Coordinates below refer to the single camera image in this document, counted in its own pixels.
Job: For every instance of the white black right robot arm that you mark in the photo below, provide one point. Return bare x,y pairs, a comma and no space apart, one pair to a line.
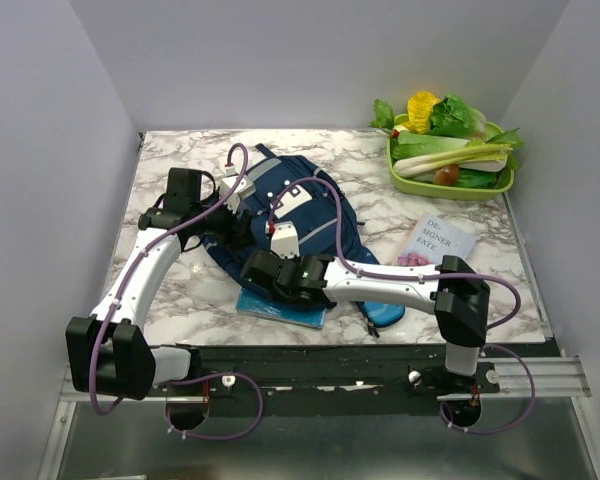
451,291

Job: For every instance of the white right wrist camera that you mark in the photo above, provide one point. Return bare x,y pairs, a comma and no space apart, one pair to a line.
284,240

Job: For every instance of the green toy lettuce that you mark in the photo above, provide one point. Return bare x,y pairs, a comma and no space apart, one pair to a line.
453,117

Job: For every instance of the blue thin notebook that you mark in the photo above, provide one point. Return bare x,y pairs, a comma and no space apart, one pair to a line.
249,303

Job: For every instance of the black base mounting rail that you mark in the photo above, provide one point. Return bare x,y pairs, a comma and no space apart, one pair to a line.
333,380

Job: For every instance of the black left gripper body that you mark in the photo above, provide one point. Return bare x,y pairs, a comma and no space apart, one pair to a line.
220,223

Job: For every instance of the yellow toy flower vegetable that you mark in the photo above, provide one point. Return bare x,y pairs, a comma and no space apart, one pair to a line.
419,109

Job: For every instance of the white flower cover book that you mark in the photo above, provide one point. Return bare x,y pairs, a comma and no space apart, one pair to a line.
431,239

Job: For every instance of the blue dinosaur pencil case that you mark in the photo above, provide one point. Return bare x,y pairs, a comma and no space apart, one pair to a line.
379,315

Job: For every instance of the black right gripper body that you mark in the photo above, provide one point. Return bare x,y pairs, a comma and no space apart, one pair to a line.
295,260

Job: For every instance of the toy celery stalk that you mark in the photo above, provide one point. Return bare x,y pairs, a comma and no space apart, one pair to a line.
484,157

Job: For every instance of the navy blue student backpack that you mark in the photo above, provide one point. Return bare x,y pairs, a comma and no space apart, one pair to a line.
320,213

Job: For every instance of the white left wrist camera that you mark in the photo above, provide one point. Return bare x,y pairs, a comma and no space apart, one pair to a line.
235,191

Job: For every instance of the brown toy mushroom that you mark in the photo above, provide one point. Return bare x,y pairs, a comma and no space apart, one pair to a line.
447,175

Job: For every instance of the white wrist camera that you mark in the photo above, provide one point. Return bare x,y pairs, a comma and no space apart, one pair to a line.
235,191
284,240

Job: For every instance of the green vegetable tray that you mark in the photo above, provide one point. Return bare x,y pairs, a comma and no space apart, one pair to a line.
472,184

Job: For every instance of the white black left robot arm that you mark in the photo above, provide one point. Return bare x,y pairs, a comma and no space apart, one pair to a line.
108,353

